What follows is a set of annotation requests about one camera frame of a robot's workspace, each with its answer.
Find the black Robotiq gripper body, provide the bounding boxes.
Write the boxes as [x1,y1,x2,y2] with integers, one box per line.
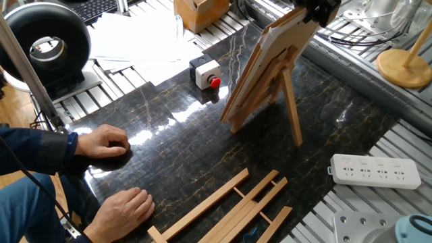
[293,0,342,11]

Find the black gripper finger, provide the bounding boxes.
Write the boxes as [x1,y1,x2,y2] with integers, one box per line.
[303,8,321,25]
[319,6,340,28]

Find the wooden photo frame green print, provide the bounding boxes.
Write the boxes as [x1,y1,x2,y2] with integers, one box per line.
[219,5,320,123]

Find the person's left forearm dark sleeve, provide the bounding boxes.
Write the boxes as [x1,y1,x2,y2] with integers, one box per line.
[0,127,79,176]

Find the person's left hand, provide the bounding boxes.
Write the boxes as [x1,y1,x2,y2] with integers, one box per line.
[74,124,131,160]

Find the person's right hand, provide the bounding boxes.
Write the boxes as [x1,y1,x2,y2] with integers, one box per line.
[82,187,156,243]

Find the round wooden stand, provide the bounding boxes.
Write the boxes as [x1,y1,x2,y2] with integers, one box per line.
[376,28,432,89]

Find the standing wooden easel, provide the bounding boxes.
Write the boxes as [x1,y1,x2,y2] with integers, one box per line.
[229,45,304,146]

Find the small open cardboard box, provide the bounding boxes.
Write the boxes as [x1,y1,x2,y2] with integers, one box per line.
[173,0,230,34]

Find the red emergency stop button box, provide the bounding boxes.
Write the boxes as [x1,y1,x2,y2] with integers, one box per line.
[188,53,223,90]

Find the white power strip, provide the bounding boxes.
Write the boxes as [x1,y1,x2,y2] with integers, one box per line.
[327,153,422,190]

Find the black marble pattern mat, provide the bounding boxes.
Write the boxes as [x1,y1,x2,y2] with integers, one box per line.
[63,23,401,243]

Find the white paper sheets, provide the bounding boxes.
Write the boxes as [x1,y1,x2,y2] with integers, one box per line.
[89,11,203,87]

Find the grey metal mounting plate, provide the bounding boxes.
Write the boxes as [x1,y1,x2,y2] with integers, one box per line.
[333,211,401,243]

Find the flat folded wooden easel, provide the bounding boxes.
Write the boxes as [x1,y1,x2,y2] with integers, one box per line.
[147,167,293,243]

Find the black keyboard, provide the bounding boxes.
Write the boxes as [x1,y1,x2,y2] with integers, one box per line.
[72,0,119,23]

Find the blue jeans leg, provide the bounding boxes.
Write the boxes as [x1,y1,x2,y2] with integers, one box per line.
[0,172,68,243]

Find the black cable bundle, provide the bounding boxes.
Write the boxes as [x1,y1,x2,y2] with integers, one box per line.
[317,13,406,47]

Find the grey base plate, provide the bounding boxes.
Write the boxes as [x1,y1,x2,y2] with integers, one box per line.
[50,65,103,105]

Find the aluminium profile post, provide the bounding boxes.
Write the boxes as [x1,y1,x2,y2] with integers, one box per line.
[0,13,65,131]

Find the black round ring device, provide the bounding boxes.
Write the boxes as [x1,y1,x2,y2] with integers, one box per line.
[0,1,92,99]

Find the thick black cable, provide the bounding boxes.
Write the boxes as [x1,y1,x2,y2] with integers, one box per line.
[0,136,92,243]

